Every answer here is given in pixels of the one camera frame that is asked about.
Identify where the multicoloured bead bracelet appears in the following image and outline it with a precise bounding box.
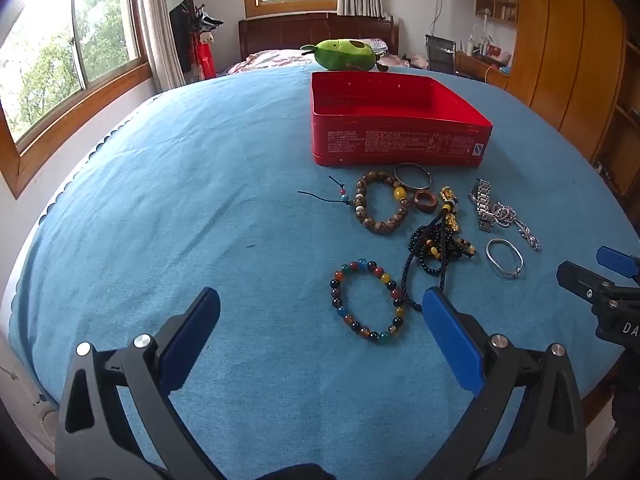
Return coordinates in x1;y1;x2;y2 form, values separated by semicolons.
329;258;406;346

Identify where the silver chain necklace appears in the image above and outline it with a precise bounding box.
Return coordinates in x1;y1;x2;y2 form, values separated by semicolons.
492;201;542;252

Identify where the dark wooden headboard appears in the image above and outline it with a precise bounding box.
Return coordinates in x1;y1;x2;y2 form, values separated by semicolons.
238;14;401;61

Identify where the wooden wardrobe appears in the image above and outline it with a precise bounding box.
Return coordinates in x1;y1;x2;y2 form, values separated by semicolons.
505;0;640;201

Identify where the silver bangle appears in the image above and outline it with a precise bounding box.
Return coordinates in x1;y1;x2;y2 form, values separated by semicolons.
486;238;525;279

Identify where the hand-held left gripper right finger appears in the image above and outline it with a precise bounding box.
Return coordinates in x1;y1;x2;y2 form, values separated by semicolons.
421;286;587;480

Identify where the dark metal bangle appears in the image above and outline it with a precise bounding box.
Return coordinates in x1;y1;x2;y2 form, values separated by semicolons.
394;162;433;191

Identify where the red tin box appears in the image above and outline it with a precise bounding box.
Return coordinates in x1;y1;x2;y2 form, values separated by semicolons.
309;71;494;167

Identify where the black office chair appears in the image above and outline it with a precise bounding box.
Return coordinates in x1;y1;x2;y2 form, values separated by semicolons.
424;34;457;76

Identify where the green avocado plush toy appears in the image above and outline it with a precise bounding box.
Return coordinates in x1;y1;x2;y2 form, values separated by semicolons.
300;39;388;73

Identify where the red hanging bag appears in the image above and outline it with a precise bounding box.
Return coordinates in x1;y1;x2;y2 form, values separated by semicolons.
192;35;217;81

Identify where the thin black beaded cord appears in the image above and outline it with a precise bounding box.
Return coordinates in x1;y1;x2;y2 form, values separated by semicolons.
297;176;353;207

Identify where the large wooden-framed window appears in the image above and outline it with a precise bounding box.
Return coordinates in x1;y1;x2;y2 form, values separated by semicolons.
0;0;152;198

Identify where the wooden coat rack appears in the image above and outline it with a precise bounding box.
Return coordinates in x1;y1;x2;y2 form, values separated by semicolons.
169;0;224;81

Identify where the long white curtain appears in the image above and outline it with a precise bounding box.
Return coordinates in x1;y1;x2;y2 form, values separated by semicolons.
136;0;187;93

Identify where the silver metal watch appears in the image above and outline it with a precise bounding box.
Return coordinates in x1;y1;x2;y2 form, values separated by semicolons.
468;178;496;232

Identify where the brown wooden ring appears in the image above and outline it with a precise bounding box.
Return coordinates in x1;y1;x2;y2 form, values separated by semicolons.
413;190;440;213

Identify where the wooden wall shelf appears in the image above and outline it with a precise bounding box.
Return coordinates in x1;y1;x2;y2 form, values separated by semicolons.
474;0;521;25

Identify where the pink floral quilt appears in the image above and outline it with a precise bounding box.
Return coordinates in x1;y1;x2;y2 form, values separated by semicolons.
222;49;321;76

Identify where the wooden desk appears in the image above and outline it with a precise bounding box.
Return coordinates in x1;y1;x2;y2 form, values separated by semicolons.
455;52;511;91

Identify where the white fan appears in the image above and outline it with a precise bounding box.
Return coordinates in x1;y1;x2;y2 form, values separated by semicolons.
0;350;61;461

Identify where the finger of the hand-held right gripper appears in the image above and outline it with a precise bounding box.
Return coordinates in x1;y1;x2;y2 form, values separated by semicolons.
596;246;640;282
556;260;615;307

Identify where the black bead necklace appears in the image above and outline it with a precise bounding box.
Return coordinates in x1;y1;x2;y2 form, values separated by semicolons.
410;225;478;276

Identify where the dark cord pendant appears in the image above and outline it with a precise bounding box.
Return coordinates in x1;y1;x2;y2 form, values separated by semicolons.
400;200;468;313

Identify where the brown wooden bead bracelet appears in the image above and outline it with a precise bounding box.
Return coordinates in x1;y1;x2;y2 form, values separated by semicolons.
354;170;411;233

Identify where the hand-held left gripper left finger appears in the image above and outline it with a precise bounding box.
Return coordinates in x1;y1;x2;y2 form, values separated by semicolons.
56;287;221;480

